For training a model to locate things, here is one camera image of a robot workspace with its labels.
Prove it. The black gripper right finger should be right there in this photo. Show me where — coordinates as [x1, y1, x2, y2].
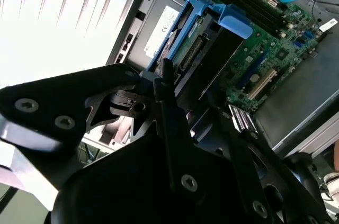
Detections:
[211, 106, 332, 224]

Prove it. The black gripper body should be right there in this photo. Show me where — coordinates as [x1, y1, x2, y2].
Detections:
[50, 134, 255, 224]

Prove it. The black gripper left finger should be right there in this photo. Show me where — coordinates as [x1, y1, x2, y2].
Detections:
[0, 58, 198, 192]

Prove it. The hard disk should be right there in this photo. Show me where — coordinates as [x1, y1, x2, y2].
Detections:
[147, 0, 254, 111]

